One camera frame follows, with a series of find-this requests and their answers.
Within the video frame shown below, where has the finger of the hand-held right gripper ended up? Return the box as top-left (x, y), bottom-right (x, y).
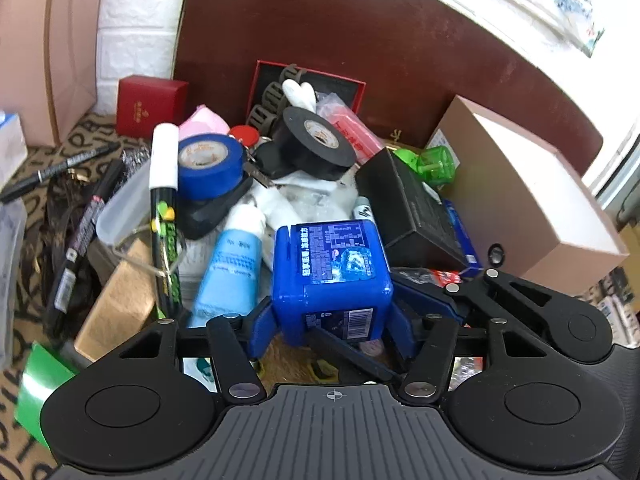
top-left (306, 329), bottom-right (402, 384)
top-left (394, 268), bottom-right (547, 322)

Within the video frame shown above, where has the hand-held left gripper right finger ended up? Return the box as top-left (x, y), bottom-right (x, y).
top-left (389, 304), bottom-right (549, 407)

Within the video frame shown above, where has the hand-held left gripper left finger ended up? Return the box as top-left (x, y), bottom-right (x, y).
top-left (106, 297), bottom-right (276, 407)

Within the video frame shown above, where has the light blue cream tube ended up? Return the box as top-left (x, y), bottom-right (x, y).
top-left (192, 204), bottom-right (267, 329)

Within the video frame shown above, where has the blue plastic cube container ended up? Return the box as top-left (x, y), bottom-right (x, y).
top-left (271, 219), bottom-right (395, 349)

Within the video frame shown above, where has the flat blue box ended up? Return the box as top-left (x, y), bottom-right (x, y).
top-left (442, 199), bottom-right (484, 279)

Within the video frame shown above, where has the black cardboard box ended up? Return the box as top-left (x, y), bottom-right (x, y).
top-left (354, 147), bottom-right (469, 271)

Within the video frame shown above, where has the grey capped marker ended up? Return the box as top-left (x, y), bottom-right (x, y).
top-left (352, 194), bottom-right (374, 222)

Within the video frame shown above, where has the black plastic object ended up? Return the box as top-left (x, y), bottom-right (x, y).
top-left (177, 177), bottom-right (254, 241)

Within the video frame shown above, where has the pink cardboard box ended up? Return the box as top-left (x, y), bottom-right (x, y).
top-left (424, 93), bottom-right (631, 294)

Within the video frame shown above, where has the green plastic bottle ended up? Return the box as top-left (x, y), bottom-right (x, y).
top-left (392, 145), bottom-right (457, 189)

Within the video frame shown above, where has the white patterned plastic bag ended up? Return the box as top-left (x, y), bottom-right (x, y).
top-left (249, 167), bottom-right (362, 227)

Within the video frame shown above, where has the kraft brown box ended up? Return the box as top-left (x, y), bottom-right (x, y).
top-left (74, 237), bottom-right (161, 364)

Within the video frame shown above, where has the white capped black marker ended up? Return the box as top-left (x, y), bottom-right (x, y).
top-left (149, 123), bottom-right (184, 319)

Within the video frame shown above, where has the black key fob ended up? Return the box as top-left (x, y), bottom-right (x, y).
top-left (254, 142), bottom-right (287, 177)

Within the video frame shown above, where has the blue tape roll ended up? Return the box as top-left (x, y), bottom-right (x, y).
top-left (177, 133), bottom-right (246, 200)

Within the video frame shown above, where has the red white packet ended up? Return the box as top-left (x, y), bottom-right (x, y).
top-left (317, 93), bottom-right (386, 164)

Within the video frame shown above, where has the translucent plastic cap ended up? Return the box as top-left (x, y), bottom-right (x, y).
top-left (95, 159), bottom-right (154, 246)

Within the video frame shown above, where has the black tape roll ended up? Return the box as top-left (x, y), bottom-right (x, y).
top-left (273, 107), bottom-right (357, 181)

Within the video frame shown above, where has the black marker with label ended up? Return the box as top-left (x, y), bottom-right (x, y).
top-left (44, 159), bottom-right (126, 336)

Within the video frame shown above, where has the pink soft item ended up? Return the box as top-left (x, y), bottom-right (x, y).
top-left (178, 104), bottom-right (231, 141)

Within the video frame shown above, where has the dark red framed box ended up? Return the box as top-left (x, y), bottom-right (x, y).
top-left (246, 59), bottom-right (367, 134)

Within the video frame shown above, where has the grey hair claw clip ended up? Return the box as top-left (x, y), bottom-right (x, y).
top-left (249, 62), bottom-right (307, 134)

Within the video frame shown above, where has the green box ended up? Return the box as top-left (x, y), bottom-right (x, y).
top-left (14, 342), bottom-right (81, 449)

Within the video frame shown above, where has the white bunny ear item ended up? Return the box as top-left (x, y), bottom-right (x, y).
top-left (281, 78), bottom-right (316, 111)

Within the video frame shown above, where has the small red box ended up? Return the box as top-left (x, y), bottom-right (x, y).
top-left (116, 74), bottom-right (190, 137)

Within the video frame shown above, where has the clear plastic case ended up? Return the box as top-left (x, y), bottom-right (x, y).
top-left (0, 199), bottom-right (29, 369)

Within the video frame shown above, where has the thin black marker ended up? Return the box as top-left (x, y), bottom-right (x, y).
top-left (0, 142), bottom-right (121, 204)

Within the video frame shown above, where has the brown wooden board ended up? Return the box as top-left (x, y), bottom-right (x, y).
top-left (172, 0), bottom-right (604, 177)

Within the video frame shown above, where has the blue floral tissue pack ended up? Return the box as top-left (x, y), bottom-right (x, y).
top-left (0, 109), bottom-right (29, 187)

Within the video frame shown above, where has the pink paper shopping bag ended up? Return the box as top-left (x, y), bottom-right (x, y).
top-left (0, 0), bottom-right (109, 149)

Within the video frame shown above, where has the red keychain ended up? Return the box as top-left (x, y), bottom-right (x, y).
top-left (229, 124), bottom-right (261, 149)

